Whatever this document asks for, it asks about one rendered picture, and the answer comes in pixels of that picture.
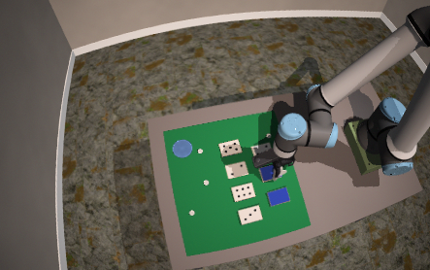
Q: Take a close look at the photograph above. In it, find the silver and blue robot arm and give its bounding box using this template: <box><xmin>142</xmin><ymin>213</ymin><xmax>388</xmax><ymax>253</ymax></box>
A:
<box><xmin>252</xmin><ymin>6</ymin><xmax>430</xmax><ymax>176</ymax></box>

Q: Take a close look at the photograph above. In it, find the blue round disc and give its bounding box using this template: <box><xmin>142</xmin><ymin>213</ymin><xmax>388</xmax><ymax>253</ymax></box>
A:
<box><xmin>173</xmin><ymin>140</ymin><xmax>192</xmax><ymax>157</ymax></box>

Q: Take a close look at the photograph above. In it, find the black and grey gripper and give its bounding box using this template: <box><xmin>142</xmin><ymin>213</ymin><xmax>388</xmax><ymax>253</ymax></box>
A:
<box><xmin>272</xmin><ymin>154</ymin><xmax>295</xmax><ymax>181</ymax></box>

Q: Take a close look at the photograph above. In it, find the green felt mat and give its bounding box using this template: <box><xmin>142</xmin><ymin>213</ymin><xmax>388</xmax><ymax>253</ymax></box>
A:
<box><xmin>163</xmin><ymin>111</ymin><xmax>311</xmax><ymax>256</ymax></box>

